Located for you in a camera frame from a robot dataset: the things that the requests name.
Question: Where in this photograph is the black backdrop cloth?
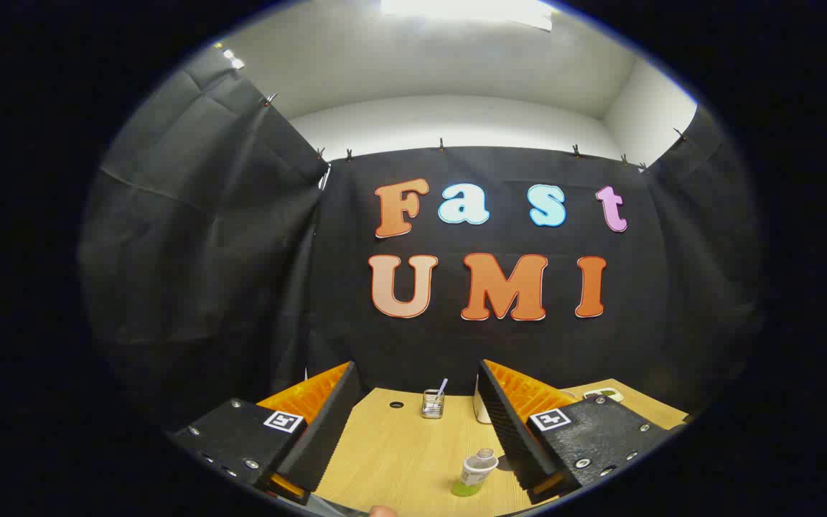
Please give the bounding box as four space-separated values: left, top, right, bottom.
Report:
78 43 766 432

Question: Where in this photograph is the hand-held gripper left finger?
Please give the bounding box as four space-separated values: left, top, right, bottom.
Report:
167 361 364 507

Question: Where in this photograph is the cream tabletop device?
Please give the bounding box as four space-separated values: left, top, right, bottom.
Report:
472 373 493 424

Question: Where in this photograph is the wooden table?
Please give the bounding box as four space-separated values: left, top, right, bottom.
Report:
313 378 691 517

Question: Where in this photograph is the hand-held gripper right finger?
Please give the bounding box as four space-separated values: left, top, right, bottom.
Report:
477 359 688 504

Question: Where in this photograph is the clear juice bottle green base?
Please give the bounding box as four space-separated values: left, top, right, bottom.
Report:
451 448 500 498

